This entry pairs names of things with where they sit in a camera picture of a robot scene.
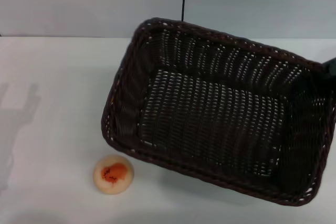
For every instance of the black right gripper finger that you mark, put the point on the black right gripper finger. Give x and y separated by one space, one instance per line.
330 68

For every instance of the dark brown woven wicker basket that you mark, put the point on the dark brown woven wicker basket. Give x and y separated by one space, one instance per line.
210 119

